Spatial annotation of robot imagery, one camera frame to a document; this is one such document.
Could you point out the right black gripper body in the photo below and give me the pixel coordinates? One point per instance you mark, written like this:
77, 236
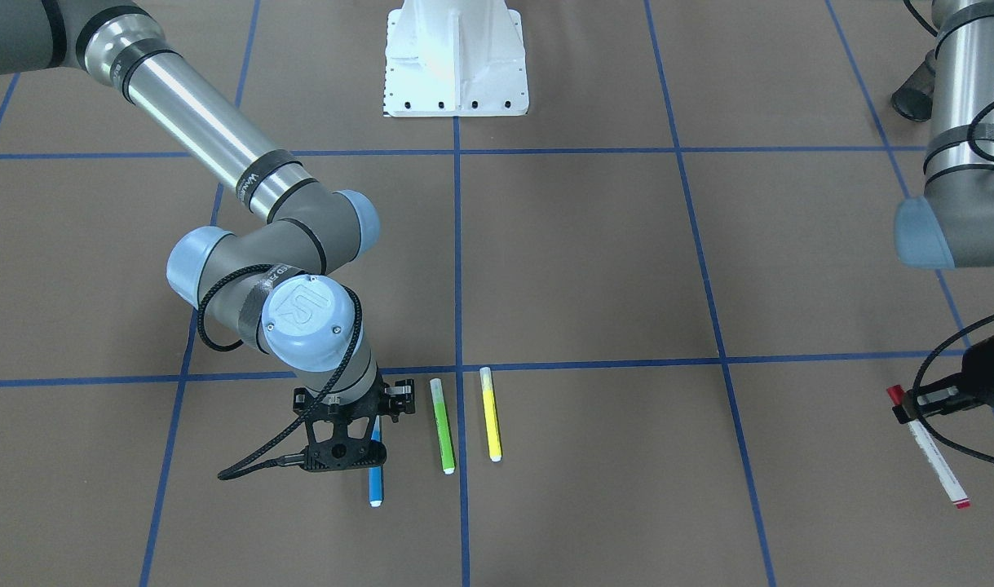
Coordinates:
396, 403

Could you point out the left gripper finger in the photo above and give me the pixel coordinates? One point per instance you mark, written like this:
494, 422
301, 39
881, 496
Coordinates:
929, 401

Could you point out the red marker pen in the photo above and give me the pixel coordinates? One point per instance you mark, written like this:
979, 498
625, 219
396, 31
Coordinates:
925, 442

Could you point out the blue marker pen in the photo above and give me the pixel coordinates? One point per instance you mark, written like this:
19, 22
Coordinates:
376, 490

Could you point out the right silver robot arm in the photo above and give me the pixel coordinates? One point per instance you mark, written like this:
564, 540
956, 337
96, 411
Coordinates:
270, 289

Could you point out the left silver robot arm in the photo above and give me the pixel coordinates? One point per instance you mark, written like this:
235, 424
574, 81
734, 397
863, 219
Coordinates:
951, 225

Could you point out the green marker pen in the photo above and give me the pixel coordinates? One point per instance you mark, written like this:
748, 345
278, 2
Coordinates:
443, 431

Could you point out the yellow marker pen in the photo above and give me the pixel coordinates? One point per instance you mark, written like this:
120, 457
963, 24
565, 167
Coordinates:
490, 415

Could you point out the black mesh cup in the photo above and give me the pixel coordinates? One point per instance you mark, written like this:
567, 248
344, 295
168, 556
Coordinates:
914, 99

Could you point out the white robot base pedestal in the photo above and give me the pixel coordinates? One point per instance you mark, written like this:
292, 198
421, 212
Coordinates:
455, 59

